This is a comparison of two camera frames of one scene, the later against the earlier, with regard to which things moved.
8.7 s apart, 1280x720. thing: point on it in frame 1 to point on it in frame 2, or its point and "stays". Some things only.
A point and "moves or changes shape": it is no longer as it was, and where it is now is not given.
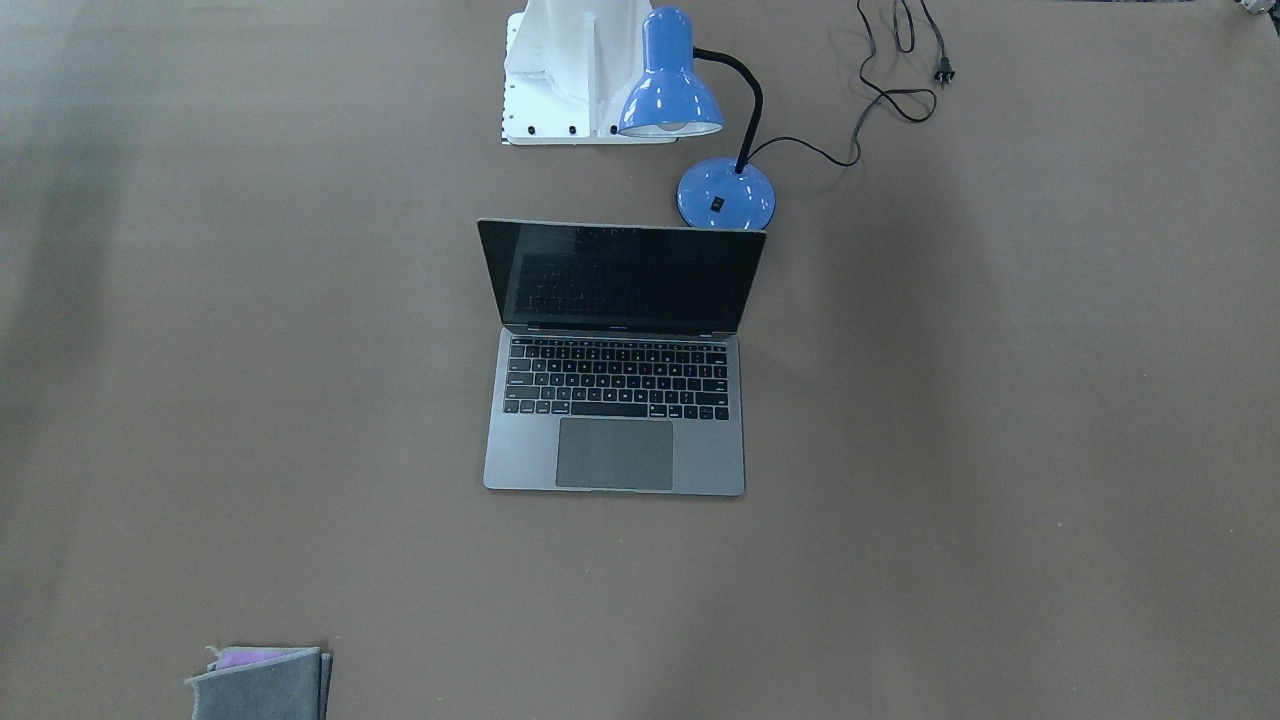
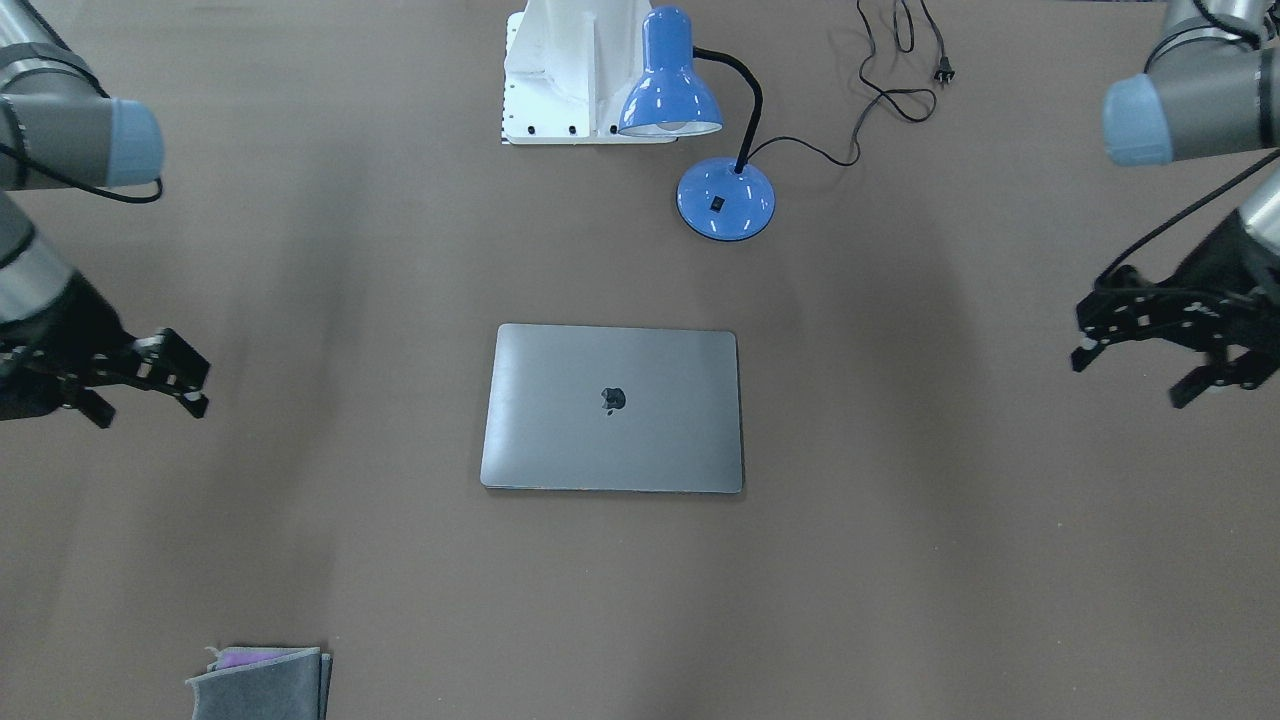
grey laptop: (618, 366) moves or changes shape
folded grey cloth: (264, 683) stays
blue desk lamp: (670, 100) stays
